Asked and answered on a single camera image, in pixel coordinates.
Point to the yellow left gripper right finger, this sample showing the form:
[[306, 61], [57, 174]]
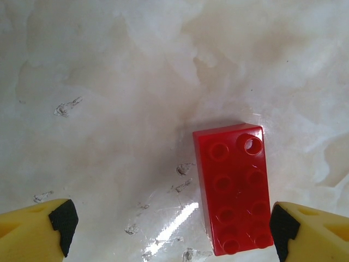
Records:
[[319, 240]]

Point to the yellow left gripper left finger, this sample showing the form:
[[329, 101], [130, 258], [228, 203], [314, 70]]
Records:
[[27, 234]]

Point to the red lego brick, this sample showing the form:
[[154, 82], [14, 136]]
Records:
[[234, 191]]

